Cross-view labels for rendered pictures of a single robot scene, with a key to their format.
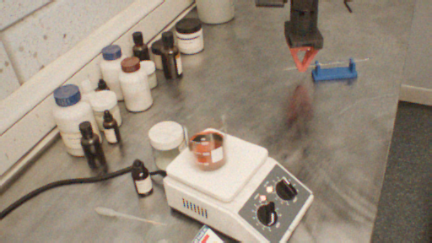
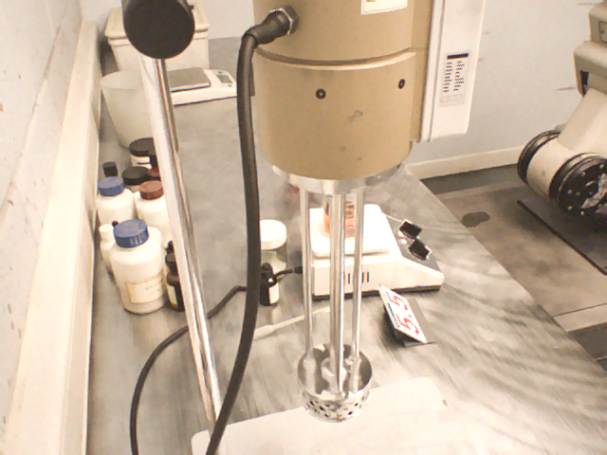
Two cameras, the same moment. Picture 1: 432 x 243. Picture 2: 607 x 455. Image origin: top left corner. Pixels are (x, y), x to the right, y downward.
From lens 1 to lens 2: 0.53 m
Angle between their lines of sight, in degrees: 34
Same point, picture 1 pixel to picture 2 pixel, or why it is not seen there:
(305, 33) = not seen: hidden behind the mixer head
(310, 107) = not seen: hidden behind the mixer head
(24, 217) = (168, 390)
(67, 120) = (148, 261)
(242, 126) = (294, 216)
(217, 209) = (383, 263)
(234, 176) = (377, 230)
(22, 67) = (33, 225)
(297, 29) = not seen: hidden behind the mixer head
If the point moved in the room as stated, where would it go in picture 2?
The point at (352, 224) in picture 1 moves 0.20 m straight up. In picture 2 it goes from (460, 242) to (477, 133)
